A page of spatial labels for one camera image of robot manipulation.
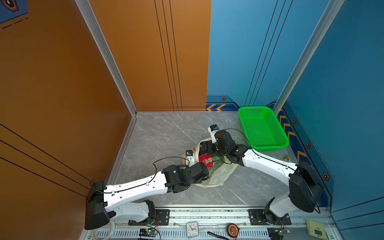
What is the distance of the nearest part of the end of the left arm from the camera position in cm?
50

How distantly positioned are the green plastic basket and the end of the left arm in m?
0.54

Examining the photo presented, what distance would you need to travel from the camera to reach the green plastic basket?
1011mm
